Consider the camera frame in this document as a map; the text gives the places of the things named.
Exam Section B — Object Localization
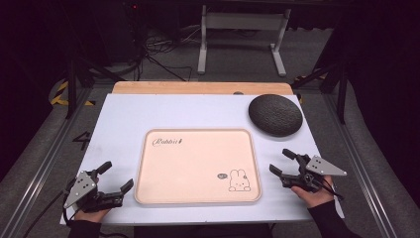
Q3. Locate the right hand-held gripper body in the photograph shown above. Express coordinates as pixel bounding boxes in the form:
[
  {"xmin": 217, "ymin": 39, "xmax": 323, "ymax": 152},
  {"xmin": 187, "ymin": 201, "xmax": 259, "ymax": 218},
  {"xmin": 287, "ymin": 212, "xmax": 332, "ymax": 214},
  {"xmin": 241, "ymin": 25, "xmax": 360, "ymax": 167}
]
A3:
[{"xmin": 279, "ymin": 153, "xmax": 348, "ymax": 193}]

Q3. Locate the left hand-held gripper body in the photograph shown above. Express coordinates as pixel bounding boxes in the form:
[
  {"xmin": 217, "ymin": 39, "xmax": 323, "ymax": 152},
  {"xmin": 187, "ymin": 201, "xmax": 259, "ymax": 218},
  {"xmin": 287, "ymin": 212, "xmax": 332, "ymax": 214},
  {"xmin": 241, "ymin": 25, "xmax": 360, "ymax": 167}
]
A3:
[{"xmin": 62, "ymin": 170, "xmax": 125, "ymax": 213}]

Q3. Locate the person's left hand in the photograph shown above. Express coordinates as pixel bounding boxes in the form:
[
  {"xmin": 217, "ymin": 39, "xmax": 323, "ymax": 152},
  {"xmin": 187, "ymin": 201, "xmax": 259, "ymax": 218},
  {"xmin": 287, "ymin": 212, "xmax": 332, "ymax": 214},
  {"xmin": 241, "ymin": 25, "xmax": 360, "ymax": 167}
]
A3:
[{"xmin": 73, "ymin": 207, "xmax": 110, "ymax": 223}]

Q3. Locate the person's right hand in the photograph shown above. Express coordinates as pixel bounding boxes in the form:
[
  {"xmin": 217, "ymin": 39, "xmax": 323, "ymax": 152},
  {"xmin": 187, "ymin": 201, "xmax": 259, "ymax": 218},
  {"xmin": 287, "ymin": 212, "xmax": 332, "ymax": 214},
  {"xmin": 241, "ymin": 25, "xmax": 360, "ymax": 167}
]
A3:
[{"xmin": 290, "ymin": 175, "xmax": 335, "ymax": 209}]

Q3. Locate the dark round textured mat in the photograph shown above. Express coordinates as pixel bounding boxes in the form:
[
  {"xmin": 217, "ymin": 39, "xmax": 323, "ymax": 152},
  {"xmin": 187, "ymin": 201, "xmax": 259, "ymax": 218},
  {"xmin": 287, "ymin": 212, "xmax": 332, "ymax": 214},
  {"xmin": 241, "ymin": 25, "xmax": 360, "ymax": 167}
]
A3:
[{"xmin": 248, "ymin": 93, "xmax": 304, "ymax": 139}]

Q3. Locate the pink tray with rabbit print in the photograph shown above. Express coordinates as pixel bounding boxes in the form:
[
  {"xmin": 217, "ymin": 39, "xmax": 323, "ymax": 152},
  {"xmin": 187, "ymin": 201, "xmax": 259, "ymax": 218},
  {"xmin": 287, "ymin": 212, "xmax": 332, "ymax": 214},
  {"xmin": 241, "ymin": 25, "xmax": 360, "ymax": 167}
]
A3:
[{"xmin": 134, "ymin": 127, "xmax": 263, "ymax": 205}]

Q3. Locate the black tripod stand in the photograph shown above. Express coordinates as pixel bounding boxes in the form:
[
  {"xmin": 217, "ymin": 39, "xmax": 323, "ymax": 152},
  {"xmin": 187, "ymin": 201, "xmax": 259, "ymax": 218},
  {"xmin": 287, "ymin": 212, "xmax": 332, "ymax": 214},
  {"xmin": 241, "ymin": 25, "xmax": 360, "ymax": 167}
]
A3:
[
  {"xmin": 290, "ymin": 59, "xmax": 350, "ymax": 126},
  {"xmin": 62, "ymin": 54, "xmax": 127, "ymax": 121}
]

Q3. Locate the yellow black floor tape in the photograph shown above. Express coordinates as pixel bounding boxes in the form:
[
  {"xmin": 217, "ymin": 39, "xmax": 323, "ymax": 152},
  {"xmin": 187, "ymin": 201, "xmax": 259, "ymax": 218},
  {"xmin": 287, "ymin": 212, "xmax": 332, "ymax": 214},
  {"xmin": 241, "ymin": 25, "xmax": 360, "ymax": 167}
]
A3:
[{"xmin": 49, "ymin": 79, "xmax": 97, "ymax": 107}]

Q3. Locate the dark device with red light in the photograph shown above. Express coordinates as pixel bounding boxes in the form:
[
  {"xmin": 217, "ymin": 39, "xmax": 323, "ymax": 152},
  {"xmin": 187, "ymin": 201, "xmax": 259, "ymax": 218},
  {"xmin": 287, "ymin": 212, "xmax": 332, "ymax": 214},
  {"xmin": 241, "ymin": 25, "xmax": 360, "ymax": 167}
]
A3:
[{"xmin": 127, "ymin": 1, "xmax": 143, "ymax": 54}]

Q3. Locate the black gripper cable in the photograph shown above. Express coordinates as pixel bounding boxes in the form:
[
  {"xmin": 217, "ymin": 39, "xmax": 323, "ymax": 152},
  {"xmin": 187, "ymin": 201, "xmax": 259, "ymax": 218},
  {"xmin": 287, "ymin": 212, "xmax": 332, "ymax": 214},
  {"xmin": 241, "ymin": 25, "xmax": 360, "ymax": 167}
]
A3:
[
  {"xmin": 22, "ymin": 188, "xmax": 74, "ymax": 238},
  {"xmin": 316, "ymin": 178, "xmax": 345, "ymax": 201}
]

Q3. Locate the aluminium rail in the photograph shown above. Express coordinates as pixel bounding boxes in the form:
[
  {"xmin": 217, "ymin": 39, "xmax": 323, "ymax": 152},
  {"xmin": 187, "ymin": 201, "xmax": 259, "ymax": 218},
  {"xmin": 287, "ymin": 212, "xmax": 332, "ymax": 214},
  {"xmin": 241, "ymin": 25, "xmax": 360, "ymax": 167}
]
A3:
[
  {"xmin": 321, "ymin": 92, "xmax": 399, "ymax": 238},
  {"xmin": 0, "ymin": 86, "xmax": 95, "ymax": 238}
]

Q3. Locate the bundle of black floor cables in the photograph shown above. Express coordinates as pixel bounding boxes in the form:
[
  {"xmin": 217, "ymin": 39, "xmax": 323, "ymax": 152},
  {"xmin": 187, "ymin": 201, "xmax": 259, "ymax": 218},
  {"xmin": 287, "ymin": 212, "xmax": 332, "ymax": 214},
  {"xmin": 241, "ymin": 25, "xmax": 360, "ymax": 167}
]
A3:
[{"xmin": 133, "ymin": 24, "xmax": 201, "ymax": 82}]

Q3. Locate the white metal stand frame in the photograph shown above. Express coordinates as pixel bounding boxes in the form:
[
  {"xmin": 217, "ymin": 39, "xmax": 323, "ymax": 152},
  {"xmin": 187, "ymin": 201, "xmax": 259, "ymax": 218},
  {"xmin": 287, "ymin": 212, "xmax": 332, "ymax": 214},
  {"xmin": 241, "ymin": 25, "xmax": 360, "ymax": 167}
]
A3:
[{"xmin": 196, "ymin": 4, "xmax": 292, "ymax": 78}]

